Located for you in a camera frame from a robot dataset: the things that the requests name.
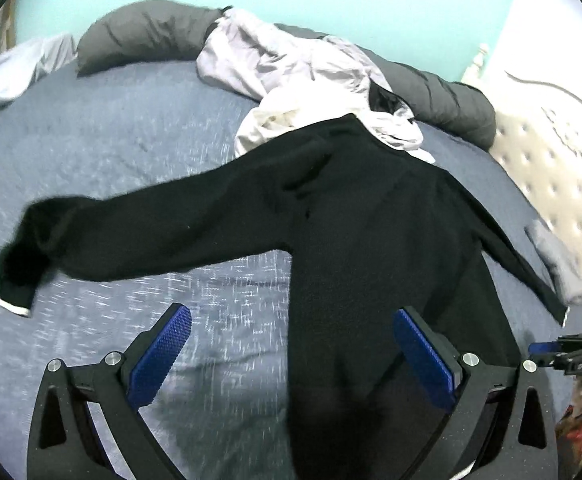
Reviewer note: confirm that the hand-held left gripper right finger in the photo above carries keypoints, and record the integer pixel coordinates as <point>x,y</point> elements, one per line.
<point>426,357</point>

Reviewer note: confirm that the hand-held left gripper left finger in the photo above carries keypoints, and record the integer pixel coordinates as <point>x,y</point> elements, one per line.
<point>158,355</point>

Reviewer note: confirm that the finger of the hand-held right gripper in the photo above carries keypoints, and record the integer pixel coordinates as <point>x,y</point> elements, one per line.
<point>548,351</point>

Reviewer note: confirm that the black sweater with white trim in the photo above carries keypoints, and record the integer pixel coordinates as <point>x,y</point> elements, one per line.
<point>371,220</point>

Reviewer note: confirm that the cream tufted headboard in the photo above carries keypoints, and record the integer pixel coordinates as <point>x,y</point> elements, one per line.
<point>546,180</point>

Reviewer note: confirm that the white shirt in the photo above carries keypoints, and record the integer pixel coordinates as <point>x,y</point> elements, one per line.
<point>271,120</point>

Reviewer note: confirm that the lavender hooded garment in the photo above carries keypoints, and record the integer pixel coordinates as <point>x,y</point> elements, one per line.
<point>281,60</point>

